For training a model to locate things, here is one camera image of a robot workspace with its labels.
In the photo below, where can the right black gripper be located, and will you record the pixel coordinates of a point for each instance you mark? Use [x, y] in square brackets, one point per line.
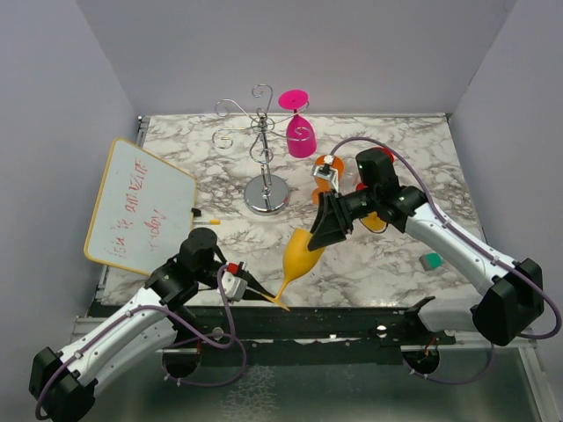
[332, 221]

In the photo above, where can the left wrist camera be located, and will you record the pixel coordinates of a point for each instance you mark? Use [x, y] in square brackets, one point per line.
[234, 286]

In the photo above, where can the orange wine glass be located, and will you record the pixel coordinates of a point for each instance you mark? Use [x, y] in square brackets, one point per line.
[338, 163]

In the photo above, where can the chrome wine glass rack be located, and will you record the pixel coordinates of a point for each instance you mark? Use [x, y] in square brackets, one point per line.
[265, 194]

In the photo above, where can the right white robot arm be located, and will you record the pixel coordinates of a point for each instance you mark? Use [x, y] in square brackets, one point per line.
[507, 299]

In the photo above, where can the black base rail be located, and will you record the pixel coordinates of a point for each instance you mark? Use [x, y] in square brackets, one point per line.
[307, 336]

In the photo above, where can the red wine glass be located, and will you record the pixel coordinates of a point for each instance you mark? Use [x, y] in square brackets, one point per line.
[376, 168]

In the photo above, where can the yellow wine glass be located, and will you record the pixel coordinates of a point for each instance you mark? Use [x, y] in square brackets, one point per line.
[373, 223]
[297, 261]

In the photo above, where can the green whiteboard eraser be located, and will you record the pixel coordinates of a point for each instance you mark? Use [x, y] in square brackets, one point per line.
[430, 261]

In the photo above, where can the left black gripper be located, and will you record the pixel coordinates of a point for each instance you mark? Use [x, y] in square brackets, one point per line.
[256, 288]

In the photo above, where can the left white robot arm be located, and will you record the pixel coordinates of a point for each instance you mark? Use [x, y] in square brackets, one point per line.
[64, 382]

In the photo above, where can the pink wine glass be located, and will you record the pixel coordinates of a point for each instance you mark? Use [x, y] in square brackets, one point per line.
[300, 135]

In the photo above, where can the yellow framed whiteboard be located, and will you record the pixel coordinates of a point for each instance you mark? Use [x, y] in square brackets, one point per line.
[143, 211]

